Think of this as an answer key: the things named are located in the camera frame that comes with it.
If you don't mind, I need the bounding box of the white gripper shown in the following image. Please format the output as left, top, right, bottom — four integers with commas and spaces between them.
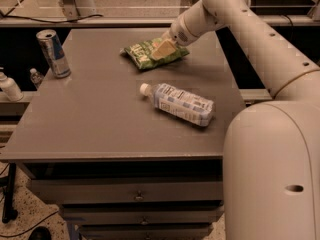
151, 17, 197, 60

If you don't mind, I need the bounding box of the green jalapeno chip bag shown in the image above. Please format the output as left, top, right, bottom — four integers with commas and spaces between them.
120, 38, 189, 71

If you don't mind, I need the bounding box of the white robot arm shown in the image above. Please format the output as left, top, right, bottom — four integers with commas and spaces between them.
165, 0, 320, 240

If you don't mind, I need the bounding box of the redbull can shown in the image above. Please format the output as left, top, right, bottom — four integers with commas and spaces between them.
36, 29, 71, 78

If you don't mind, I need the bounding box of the clear plastic water bottle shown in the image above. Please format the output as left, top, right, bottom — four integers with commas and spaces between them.
140, 83, 215, 127

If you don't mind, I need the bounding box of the grey drawer cabinet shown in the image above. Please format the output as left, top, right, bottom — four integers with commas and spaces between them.
1, 28, 244, 240

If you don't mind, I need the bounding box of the small clear bottle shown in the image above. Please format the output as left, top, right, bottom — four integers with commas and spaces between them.
30, 68, 44, 89

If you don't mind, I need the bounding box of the top drawer knob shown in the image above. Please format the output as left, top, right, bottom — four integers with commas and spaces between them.
134, 191, 144, 202

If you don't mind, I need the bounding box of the drawer knob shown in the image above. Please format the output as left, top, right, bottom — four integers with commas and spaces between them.
134, 191, 144, 202
140, 217, 149, 226

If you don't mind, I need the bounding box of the white pump bottle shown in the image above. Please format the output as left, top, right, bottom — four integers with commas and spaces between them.
0, 71, 23, 102

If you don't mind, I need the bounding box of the middle drawer knob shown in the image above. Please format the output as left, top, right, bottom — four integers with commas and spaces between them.
140, 217, 149, 226

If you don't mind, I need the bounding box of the black stand leg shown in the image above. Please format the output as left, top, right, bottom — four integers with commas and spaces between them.
2, 163, 18, 224

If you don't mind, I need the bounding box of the metal rail frame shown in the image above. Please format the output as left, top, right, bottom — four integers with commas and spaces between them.
0, 0, 319, 26

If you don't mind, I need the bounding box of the black cable on rail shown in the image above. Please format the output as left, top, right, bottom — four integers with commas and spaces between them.
0, 9, 104, 25

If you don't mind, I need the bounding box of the black floor cable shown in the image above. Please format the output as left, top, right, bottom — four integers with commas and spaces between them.
0, 210, 60, 238

